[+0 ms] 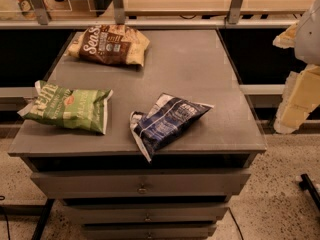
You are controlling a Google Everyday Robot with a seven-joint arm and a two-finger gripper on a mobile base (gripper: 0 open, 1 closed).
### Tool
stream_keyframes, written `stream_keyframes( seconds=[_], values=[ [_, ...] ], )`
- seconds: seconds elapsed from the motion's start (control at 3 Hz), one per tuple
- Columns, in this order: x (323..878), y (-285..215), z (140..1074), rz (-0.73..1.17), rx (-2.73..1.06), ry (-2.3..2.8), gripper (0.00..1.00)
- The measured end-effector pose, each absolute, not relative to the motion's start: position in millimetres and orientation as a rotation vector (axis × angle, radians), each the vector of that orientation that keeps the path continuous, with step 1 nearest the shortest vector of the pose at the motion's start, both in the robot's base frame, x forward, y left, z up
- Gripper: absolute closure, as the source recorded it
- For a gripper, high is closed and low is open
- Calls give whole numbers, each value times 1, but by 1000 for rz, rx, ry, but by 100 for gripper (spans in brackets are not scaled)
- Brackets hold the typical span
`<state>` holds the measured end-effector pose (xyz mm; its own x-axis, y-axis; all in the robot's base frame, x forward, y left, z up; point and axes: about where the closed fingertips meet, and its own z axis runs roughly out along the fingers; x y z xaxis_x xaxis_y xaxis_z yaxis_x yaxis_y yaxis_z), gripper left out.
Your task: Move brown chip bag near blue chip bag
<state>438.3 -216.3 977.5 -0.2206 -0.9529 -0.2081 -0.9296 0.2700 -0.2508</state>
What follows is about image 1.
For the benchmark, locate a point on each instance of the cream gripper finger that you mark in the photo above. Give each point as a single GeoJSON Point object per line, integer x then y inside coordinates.
{"type": "Point", "coordinates": [301, 96]}
{"type": "Point", "coordinates": [287, 38]}

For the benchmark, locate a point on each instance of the brown chip bag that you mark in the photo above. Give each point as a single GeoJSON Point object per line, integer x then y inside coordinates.
{"type": "Point", "coordinates": [110, 44]}

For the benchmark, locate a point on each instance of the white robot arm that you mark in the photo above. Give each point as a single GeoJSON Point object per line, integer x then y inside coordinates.
{"type": "Point", "coordinates": [307, 40]}

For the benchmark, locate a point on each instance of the blue chip bag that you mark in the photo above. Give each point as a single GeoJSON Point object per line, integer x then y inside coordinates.
{"type": "Point", "coordinates": [167, 120]}

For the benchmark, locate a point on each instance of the green chip bag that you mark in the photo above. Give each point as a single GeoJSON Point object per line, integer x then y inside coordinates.
{"type": "Point", "coordinates": [67, 108]}

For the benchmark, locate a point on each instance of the black floor bar right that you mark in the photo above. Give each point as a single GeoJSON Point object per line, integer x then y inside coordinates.
{"type": "Point", "coordinates": [306, 184]}

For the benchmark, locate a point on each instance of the black floor bar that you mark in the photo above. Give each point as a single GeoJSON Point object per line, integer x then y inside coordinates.
{"type": "Point", "coordinates": [306, 184]}
{"type": "Point", "coordinates": [40, 211]}

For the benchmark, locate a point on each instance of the top drawer knob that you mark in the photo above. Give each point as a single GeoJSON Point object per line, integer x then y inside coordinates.
{"type": "Point", "coordinates": [142, 189]}

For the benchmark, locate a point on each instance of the wooden shelf with metal posts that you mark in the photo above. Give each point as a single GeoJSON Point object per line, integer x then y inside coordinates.
{"type": "Point", "coordinates": [79, 14]}

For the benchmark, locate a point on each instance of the black floor bar left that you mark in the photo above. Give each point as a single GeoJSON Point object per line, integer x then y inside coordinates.
{"type": "Point", "coordinates": [40, 211]}

